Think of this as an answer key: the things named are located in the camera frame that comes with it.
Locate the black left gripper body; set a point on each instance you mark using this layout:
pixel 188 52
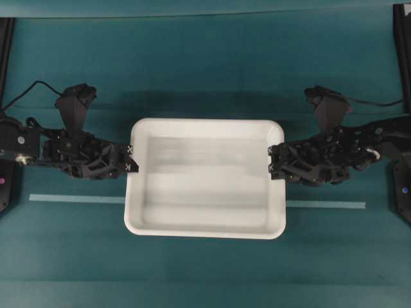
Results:
pixel 82 155

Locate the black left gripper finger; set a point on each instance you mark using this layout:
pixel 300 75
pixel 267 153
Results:
pixel 128 151
pixel 130 166

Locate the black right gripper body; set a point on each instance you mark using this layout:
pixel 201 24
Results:
pixel 321 159

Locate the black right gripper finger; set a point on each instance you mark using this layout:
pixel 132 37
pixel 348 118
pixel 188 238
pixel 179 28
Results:
pixel 275 170
pixel 274 151

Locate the white plastic tray case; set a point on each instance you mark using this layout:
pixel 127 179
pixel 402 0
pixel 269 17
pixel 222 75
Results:
pixel 205 178

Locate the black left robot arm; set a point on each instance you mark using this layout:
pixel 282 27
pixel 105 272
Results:
pixel 24 142

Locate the light blue tape strip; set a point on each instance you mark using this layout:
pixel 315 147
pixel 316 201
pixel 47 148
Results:
pixel 77 199

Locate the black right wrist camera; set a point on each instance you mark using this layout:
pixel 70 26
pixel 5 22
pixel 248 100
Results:
pixel 329 107

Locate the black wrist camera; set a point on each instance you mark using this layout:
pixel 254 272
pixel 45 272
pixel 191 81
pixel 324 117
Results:
pixel 329 107
pixel 73 105

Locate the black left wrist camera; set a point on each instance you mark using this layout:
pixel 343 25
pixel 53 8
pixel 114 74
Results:
pixel 73 105

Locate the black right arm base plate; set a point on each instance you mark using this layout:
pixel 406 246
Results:
pixel 401 170

